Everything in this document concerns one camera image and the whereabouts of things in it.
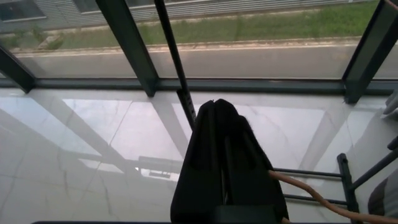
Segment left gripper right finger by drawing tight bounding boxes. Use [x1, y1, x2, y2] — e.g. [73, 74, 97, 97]
[222, 130, 289, 223]

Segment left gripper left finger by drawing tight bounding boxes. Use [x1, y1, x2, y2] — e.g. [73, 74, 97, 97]
[170, 100, 223, 223]

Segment black garment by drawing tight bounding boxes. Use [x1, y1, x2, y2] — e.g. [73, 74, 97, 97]
[213, 98, 271, 170]

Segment pink clothes hanger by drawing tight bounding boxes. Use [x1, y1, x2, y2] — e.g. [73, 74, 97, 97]
[269, 169, 398, 224]

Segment black clothes rack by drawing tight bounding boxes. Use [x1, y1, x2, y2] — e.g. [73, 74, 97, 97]
[154, 0, 398, 223]

